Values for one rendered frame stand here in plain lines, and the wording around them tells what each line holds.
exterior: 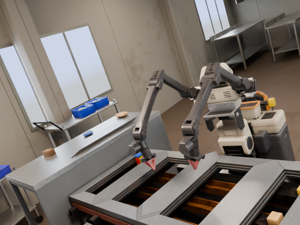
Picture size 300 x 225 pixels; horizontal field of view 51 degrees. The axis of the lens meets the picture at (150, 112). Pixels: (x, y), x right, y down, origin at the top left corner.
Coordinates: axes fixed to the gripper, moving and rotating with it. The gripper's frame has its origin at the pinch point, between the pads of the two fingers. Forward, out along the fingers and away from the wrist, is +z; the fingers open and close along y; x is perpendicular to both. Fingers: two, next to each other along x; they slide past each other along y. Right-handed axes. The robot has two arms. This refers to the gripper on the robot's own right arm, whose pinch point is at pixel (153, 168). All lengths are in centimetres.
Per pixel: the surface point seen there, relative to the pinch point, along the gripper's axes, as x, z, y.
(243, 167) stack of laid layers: 29, 20, 43
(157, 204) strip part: -20.5, 13.8, 17.5
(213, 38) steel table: 601, -105, -356
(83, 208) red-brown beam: -37, 5, -46
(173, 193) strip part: -8.3, 13.9, 18.9
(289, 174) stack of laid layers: 29, 28, 69
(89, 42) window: 196, -175, -294
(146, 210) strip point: -27.4, 13.3, 14.8
